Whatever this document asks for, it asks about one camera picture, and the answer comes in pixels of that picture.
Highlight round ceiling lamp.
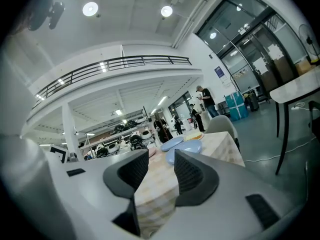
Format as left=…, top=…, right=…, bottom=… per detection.
left=160, top=5, right=174, bottom=18
left=82, top=1, right=99, bottom=17

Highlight row of black white helmets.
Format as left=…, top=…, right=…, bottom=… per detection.
left=94, top=116, right=155, bottom=159

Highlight white marble table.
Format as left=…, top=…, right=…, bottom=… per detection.
left=269, top=65, right=320, bottom=176

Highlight blue wall poster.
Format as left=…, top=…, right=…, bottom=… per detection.
left=213, top=65, right=226, bottom=79

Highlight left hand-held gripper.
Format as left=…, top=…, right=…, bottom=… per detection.
left=49, top=145, right=69, bottom=164

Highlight big blue plate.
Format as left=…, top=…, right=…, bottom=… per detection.
left=165, top=139, right=203, bottom=165
left=159, top=136, right=185, bottom=153

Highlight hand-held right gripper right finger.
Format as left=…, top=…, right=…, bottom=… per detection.
left=174, top=148, right=220, bottom=208

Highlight white metal shelving rack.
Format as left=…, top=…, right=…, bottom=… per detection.
left=78, top=106, right=161, bottom=160

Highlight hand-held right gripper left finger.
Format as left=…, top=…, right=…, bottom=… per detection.
left=103, top=148, right=150, bottom=237

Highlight black head-worn camera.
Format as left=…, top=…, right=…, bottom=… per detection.
left=26, top=0, right=66, bottom=32

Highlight grey shell chair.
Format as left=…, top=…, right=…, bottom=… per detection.
left=203, top=114, right=241, bottom=152

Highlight yellow sponge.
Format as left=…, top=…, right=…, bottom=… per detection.
left=183, top=131, right=204, bottom=141

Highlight cardboard boxes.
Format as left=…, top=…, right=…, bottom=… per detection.
left=294, top=60, right=316, bottom=76

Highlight black balcony railing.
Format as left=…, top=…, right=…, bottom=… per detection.
left=31, top=55, right=193, bottom=111

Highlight black chair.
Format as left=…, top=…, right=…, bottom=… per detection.
left=307, top=100, right=320, bottom=137

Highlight teal wrapped box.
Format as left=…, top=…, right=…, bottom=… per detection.
left=224, top=90, right=250, bottom=122

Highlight white floor cable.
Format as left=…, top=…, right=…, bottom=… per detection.
left=243, top=135, right=318, bottom=163

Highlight black standing fan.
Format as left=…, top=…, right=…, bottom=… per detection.
left=298, top=23, right=320, bottom=62

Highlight glass entrance doors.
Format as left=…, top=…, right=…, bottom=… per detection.
left=194, top=0, right=310, bottom=102

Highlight black suitcase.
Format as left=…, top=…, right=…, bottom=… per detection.
left=247, top=90, right=261, bottom=112

